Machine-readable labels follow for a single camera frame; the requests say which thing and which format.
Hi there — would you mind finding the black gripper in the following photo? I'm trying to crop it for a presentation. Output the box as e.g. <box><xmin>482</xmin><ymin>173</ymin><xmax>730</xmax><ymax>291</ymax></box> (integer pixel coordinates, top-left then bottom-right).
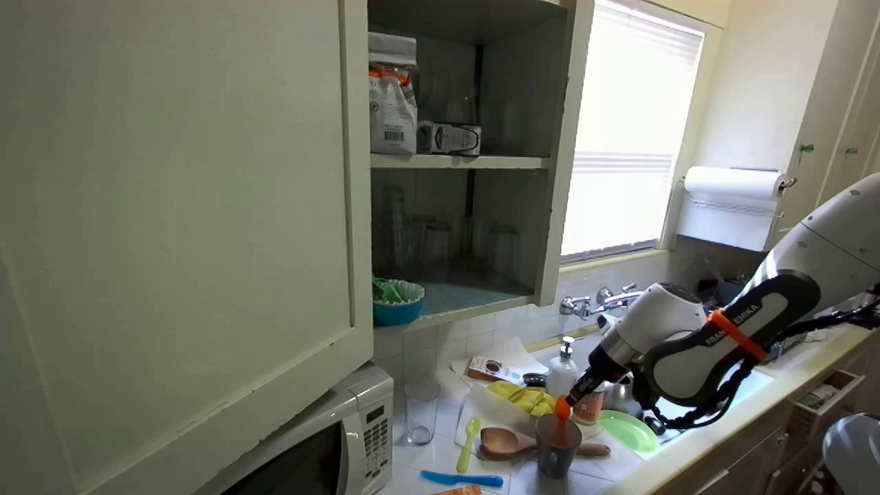
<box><xmin>566</xmin><ymin>353</ymin><xmax>628</xmax><ymax>408</ymax></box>

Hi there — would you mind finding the orange spoon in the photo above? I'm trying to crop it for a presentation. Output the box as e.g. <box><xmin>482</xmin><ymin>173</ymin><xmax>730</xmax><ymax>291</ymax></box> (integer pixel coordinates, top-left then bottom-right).
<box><xmin>552</xmin><ymin>396</ymin><xmax>572</xmax><ymax>448</ymax></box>

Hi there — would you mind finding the yellow spoon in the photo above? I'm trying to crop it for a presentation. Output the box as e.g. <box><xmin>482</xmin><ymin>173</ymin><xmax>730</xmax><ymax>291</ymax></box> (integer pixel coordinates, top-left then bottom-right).
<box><xmin>453</xmin><ymin>416</ymin><xmax>482</xmax><ymax>474</ymax></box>

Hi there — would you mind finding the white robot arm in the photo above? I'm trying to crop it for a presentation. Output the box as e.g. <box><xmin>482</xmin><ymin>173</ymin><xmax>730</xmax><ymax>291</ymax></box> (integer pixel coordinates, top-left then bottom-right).
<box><xmin>565</xmin><ymin>173</ymin><xmax>880</xmax><ymax>429</ymax></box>

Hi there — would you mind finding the soap pump bottle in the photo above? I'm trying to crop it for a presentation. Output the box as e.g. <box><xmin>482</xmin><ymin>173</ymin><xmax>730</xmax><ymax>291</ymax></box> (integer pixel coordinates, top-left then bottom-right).
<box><xmin>547</xmin><ymin>336</ymin><xmax>581</xmax><ymax>396</ymax></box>

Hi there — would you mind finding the orange label bottle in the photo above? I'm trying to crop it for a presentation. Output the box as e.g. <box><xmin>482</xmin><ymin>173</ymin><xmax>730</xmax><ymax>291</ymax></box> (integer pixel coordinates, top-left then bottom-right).
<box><xmin>576</xmin><ymin>393</ymin><xmax>605</xmax><ymax>423</ymax></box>

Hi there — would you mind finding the chrome faucet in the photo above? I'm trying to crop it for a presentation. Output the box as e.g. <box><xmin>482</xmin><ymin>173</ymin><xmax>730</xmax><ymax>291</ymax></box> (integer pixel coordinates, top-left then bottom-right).
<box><xmin>559</xmin><ymin>284</ymin><xmax>642</xmax><ymax>320</ymax></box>

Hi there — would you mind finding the yellow rubber glove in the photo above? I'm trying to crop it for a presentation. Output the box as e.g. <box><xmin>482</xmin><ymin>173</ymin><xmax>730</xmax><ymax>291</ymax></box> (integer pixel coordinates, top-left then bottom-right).
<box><xmin>490</xmin><ymin>383</ymin><xmax>556</xmax><ymax>418</ymax></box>

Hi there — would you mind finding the wooden spatula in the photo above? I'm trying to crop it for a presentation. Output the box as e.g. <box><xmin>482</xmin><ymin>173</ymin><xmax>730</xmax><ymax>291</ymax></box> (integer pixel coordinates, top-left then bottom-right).
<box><xmin>478</xmin><ymin>427</ymin><xmax>611</xmax><ymax>460</ymax></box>

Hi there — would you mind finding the blue plastic knife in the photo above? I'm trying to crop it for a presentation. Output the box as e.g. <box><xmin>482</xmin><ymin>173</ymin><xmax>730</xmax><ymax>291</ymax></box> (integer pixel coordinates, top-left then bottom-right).
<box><xmin>422</xmin><ymin>471</ymin><xmax>504</xmax><ymax>489</ymax></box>

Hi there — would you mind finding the clear drinking glass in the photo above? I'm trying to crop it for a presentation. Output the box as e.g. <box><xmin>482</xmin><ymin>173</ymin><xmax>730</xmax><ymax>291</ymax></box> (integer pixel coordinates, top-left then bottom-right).
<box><xmin>402</xmin><ymin>383</ymin><xmax>441</xmax><ymax>446</ymax></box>

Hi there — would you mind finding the paper towel roll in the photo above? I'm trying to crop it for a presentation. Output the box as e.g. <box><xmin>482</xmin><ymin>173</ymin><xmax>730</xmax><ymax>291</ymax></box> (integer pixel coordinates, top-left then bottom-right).
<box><xmin>683</xmin><ymin>169</ymin><xmax>785</xmax><ymax>203</ymax></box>

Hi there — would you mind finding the blue bowl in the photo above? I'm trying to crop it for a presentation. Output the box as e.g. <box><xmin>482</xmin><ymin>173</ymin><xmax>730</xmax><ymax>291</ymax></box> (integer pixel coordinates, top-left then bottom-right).
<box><xmin>374</xmin><ymin>281</ymin><xmax>424</xmax><ymax>328</ymax></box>

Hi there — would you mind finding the white microwave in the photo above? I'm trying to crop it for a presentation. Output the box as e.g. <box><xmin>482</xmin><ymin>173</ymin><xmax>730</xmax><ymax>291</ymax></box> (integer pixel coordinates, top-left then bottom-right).
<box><xmin>196</xmin><ymin>367</ymin><xmax>394</xmax><ymax>495</ymax></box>

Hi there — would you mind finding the small box on shelf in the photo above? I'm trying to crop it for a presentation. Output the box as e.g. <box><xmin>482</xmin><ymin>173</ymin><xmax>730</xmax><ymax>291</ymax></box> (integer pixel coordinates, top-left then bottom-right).
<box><xmin>418</xmin><ymin>122</ymin><xmax>482</xmax><ymax>158</ymax></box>

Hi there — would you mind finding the window blind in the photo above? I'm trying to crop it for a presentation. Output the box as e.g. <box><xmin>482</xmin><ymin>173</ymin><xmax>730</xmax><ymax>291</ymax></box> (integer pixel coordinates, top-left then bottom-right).
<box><xmin>561</xmin><ymin>0</ymin><xmax>705</xmax><ymax>257</ymax></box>

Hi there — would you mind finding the white orange bag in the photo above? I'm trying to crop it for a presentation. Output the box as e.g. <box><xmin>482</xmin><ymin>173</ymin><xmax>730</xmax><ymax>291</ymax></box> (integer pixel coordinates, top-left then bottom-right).
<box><xmin>368</xmin><ymin>34</ymin><xmax>418</xmax><ymax>154</ymax></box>

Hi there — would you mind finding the cream cabinet door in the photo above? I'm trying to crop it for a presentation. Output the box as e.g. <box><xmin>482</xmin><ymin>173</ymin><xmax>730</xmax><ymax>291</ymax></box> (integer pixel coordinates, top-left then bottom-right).
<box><xmin>0</xmin><ymin>0</ymin><xmax>374</xmax><ymax>495</ymax></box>

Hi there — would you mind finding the open wall cabinet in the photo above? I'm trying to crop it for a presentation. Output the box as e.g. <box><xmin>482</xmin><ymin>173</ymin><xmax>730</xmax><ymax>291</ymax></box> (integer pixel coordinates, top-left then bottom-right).
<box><xmin>368</xmin><ymin>0</ymin><xmax>595</xmax><ymax>328</ymax></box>

